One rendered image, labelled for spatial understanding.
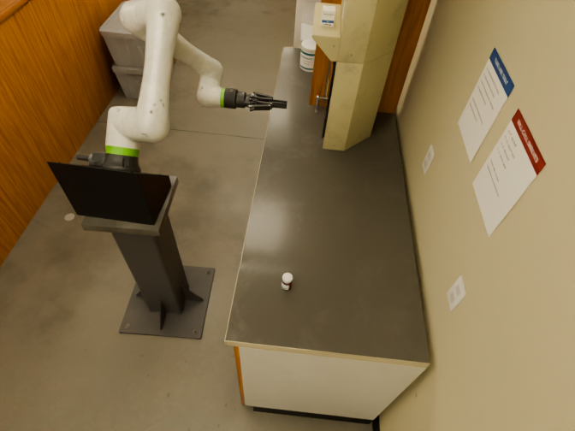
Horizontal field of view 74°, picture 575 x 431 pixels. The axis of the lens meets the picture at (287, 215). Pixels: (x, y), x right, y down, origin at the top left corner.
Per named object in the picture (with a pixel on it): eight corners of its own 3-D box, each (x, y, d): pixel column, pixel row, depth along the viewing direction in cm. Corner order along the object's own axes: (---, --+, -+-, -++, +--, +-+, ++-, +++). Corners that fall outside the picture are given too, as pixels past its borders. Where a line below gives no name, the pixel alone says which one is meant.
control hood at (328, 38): (337, 26, 180) (340, 3, 173) (336, 61, 160) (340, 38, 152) (313, 24, 180) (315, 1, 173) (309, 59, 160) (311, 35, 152)
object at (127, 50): (174, 39, 380) (168, 4, 355) (155, 72, 342) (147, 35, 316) (133, 35, 381) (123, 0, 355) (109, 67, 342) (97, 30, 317)
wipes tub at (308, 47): (320, 62, 250) (323, 39, 238) (319, 73, 242) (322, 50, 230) (299, 60, 250) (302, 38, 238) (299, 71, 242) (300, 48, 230)
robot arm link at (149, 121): (145, 139, 136) (163, -17, 132) (118, 138, 144) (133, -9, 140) (174, 145, 147) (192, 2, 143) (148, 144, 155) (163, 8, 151)
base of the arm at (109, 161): (66, 162, 150) (68, 147, 150) (91, 165, 165) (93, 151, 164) (127, 171, 146) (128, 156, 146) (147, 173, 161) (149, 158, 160)
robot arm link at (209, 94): (197, 109, 189) (192, 101, 178) (201, 85, 191) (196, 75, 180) (225, 113, 189) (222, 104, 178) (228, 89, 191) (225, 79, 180)
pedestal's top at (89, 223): (84, 230, 161) (80, 224, 158) (110, 176, 181) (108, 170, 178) (160, 236, 161) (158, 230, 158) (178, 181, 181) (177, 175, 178)
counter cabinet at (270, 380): (358, 160, 332) (385, 61, 263) (369, 424, 202) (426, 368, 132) (281, 152, 333) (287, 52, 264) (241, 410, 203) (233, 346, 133)
